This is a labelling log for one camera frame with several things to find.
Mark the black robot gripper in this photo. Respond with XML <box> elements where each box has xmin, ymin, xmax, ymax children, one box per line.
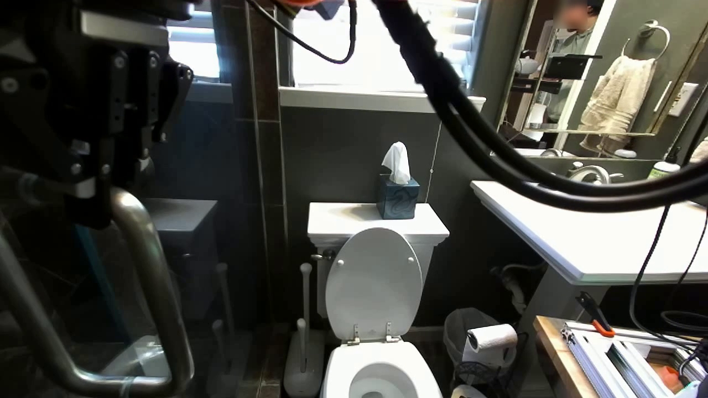
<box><xmin>0</xmin><ymin>0</ymin><xmax>194</xmax><ymax>225</ymax></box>

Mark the metal shower door handle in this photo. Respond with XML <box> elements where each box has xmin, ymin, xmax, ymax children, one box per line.
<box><xmin>0</xmin><ymin>184</ymin><xmax>197</xmax><ymax>398</ymax></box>

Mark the white toilet tank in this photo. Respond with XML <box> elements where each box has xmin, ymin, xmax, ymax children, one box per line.
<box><xmin>307</xmin><ymin>201</ymin><xmax>449</xmax><ymax>317</ymax></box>

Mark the window with white blinds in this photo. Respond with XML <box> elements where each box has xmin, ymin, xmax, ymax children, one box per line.
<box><xmin>169</xmin><ymin>0</ymin><xmax>475</xmax><ymax>113</ymax></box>

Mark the dark teal tissue box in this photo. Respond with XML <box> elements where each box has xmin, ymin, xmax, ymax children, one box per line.
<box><xmin>376</xmin><ymin>169</ymin><xmax>421</xmax><ymax>220</ymax></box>

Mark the white toilet lid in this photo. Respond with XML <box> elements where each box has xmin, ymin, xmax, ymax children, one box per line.
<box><xmin>326</xmin><ymin>228</ymin><xmax>422</xmax><ymax>343</ymax></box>

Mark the white toilet brush holder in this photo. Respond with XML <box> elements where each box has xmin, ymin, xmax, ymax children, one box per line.
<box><xmin>283</xmin><ymin>263</ymin><xmax>323</xmax><ymax>398</ymax></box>

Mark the white toilet bowl seat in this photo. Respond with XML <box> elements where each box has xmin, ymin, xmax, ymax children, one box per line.
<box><xmin>320</xmin><ymin>340</ymin><xmax>442</xmax><ymax>398</ymax></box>

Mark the black mesh waste bin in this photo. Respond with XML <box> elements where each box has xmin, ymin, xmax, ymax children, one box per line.
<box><xmin>442</xmin><ymin>308</ymin><xmax>517</xmax><ymax>384</ymax></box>

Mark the spare toilet paper roll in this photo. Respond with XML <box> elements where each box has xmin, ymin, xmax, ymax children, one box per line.
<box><xmin>449</xmin><ymin>384</ymin><xmax>488</xmax><ymax>398</ymax></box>

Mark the mounted white toilet paper roll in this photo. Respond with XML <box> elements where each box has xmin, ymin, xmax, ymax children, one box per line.
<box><xmin>462</xmin><ymin>322</ymin><xmax>517</xmax><ymax>367</ymax></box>

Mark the chrome sink faucet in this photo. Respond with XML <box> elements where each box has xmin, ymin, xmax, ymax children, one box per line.
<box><xmin>572</xmin><ymin>166</ymin><xmax>623</xmax><ymax>185</ymax></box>

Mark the white vanity countertop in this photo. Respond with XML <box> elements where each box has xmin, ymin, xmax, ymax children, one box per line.
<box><xmin>469</xmin><ymin>181</ymin><xmax>708</xmax><ymax>285</ymax></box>

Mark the open wooden vanity drawer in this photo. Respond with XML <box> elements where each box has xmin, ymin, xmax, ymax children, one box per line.
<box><xmin>534</xmin><ymin>317</ymin><xmax>707</xmax><ymax>398</ymax></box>

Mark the thin black cable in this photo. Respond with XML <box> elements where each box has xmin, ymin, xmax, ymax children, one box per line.
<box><xmin>246</xmin><ymin>0</ymin><xmax>360</xmax><ymax>67</ymax></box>

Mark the thick black cable hose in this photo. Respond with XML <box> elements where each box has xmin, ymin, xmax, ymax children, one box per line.
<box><xmin>371</xmin><ymin>0</ymin><xmax>708</xmax><ymax>214</ymax></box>

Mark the wall mirror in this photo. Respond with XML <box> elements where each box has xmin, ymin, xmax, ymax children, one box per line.
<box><xmin>499</xmin><ymin>0</ymin><xmax>708</xmax><ymax>158</ymax></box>

